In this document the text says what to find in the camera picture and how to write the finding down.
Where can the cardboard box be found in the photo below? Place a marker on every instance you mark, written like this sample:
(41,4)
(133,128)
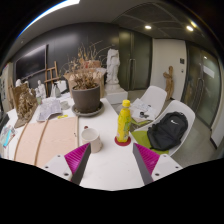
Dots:
(101,75)

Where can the white torso statue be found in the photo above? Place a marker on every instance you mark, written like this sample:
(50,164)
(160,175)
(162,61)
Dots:
(112,66)

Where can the yellow drink bottle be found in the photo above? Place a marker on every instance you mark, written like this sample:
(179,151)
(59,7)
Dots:
(123,123)

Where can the dark double door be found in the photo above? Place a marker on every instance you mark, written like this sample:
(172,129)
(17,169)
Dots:
(135,60)

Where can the white cabinet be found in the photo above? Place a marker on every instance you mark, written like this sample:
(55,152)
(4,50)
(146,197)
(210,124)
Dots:
(5,86)

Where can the wooden figure sculpture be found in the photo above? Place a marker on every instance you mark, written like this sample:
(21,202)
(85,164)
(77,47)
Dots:
(168,83)

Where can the printed paper sheets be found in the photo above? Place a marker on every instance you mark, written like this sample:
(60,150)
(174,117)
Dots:
(49,109)

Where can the round ceiling spotlight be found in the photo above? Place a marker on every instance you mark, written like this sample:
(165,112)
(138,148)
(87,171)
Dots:
(148,27)
(189,28)

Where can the glass door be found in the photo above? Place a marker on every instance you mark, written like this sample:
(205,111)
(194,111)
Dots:
(203,86)

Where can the black backpack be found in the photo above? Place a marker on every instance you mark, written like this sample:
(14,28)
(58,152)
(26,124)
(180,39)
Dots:
(166,131)

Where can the wooden easel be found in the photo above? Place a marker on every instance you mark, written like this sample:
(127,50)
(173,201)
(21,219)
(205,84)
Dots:
(52,76)

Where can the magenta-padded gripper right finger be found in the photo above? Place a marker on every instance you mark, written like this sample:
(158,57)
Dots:
(148,158)

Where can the long ceiling light panel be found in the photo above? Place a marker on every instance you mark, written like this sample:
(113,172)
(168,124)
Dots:
(50,11)

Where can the flat round red coaster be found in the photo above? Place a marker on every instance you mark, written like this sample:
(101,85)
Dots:
(122,143)

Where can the white pedestal block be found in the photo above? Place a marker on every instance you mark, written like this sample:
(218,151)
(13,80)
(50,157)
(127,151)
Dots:
(116,94)

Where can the small yellow tag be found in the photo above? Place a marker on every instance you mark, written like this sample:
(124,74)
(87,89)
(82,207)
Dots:
(62,116)

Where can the colourful book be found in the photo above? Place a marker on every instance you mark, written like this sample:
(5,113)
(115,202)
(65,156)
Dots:
(7,136)

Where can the small white cup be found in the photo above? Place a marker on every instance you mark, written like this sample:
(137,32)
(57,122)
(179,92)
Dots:
(64,105)

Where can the small white figurine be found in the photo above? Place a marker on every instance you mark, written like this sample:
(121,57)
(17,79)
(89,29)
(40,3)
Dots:
(41,89)

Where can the stack of papers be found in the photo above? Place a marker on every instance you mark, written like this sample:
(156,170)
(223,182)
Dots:
(141,108)

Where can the white bust statue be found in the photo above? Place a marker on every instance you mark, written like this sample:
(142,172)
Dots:
(18,82)

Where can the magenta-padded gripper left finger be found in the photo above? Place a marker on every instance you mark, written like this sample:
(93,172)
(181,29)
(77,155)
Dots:
(76,158)

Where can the black wall screen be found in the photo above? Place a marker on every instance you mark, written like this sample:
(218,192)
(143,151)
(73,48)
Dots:
(30,63)

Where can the black box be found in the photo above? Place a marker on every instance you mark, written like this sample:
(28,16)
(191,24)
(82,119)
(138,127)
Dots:
(3,121)

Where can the grey plant saucer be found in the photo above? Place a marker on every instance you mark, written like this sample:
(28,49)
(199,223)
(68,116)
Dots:
(87,114)

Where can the dried plant in dark pot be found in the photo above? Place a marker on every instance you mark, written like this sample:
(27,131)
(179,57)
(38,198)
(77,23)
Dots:
(86,98)

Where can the light wooden board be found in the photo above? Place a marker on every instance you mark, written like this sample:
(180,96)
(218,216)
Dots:
(55,136)

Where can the clear spray bottle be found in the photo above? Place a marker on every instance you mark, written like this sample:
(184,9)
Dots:
(57,90)

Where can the white chair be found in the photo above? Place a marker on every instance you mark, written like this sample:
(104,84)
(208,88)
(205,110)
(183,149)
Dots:
(154,96)
(181,108)
(63,86)

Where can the green seat cushion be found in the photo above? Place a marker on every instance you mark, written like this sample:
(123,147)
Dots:
(141,138)

